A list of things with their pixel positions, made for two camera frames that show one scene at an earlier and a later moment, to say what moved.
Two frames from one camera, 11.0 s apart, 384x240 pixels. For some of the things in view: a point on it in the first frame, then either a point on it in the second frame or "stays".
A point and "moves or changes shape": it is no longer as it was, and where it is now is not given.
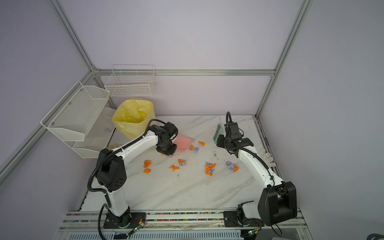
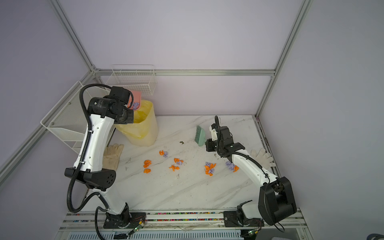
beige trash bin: [133, 117] stays
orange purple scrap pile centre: [209, 168] stays
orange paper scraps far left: [146, 164] stays
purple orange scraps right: [232, 166] stays
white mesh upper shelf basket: [74, 114] stays
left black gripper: [171, 152] → [130, 118]
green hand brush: [219, 131] moves or changes shape
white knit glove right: [267, 157] stays
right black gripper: [219, 143] → [208, 143]
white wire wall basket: [131, 80] stays
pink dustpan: [182, 142] → [137, 102]
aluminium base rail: [172, 225] stays
